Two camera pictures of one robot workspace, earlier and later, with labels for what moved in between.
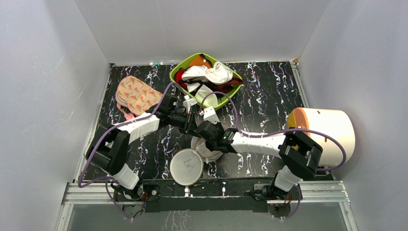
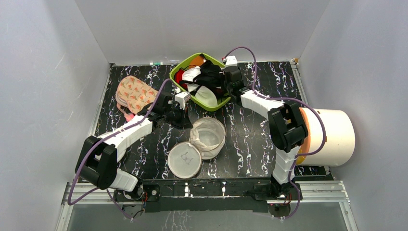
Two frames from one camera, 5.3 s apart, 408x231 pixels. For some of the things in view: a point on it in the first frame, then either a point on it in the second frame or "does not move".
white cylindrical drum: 337,123 does not move
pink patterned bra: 133,97 does not move
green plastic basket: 202,79 does not move
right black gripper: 200,131 to 227,81
